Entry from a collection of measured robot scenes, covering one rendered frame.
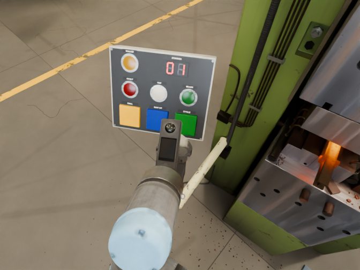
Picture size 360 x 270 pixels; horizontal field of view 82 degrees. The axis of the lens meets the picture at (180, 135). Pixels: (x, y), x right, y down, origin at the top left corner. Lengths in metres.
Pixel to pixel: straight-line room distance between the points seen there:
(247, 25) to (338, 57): 0.30
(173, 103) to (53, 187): 1.45
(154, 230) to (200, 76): 0.48
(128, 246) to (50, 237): 1.50
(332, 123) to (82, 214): 1.60
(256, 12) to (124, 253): 0.70
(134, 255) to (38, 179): 1.76
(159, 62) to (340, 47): 0.45
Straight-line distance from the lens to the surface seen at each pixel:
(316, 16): 0.72
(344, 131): 0.71
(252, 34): 0.78
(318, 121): 0.70
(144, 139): 1.92
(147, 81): 0.71
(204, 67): 0.67
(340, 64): 0.60
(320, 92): 0.65
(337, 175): 0.85
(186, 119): 0.70
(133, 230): 0.32
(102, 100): 2.35
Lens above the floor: 1.57
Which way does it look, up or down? 55 degrees down
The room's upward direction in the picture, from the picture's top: straight up
